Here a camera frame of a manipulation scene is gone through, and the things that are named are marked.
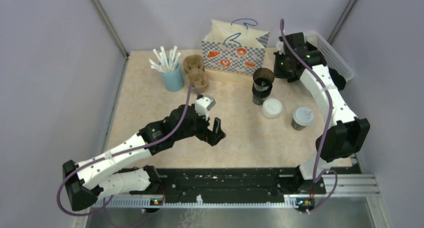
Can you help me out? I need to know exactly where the white wrapped straws bundle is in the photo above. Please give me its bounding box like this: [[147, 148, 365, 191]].
[[148, 45, 181, 74]]

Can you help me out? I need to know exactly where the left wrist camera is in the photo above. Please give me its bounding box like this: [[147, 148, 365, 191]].
[[194, 95, 216, 121]]

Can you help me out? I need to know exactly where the stack of black cups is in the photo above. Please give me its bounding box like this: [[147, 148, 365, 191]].
[[252, 85, 273, 106]]

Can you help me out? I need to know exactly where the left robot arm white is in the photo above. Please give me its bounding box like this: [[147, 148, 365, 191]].
[[56, 104, 227, 215]]

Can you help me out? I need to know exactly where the checkered paper takeout bag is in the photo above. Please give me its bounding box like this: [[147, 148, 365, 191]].
[[201, 18, 270, 75]]

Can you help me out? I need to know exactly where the cardboard cup carrier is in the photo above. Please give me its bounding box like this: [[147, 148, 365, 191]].
[[183, 54, 209, 93]]

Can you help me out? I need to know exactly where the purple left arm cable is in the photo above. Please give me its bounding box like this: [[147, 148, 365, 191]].
[[56, 84, 203, 228]]

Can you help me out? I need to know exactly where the black coffee cup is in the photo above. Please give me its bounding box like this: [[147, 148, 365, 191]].
[[252, 67, 275, 92], [291, 117, 311, 131]]

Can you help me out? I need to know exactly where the stack of white lids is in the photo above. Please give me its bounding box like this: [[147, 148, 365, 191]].
[[262, 98, 283, 119]]

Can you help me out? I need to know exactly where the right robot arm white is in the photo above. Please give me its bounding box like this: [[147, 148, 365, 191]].
[[274, 32, 371, 194]]

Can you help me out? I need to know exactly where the black cloth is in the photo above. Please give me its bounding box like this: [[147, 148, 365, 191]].
[[328, 67, 347, 91]]

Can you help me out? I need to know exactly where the blue straw holder cup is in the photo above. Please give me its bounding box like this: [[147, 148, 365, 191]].
[[160, 63, 185, 92]]

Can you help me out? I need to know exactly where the white plastic basket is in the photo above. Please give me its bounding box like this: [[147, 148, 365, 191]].
[[304, 32, 355, 82]]

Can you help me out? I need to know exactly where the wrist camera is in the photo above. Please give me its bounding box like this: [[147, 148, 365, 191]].
[[194, 95, 216, 121], [276, 41, 285, 55]]

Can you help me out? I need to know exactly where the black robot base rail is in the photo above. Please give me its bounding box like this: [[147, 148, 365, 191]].
[[115, 166, 327, 209]]

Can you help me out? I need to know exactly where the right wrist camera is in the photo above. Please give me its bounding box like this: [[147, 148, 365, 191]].
[[276, 41, 285, 55]]

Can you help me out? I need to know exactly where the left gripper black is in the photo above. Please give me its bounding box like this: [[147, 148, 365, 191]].
[[174, 107, 226, 147]]

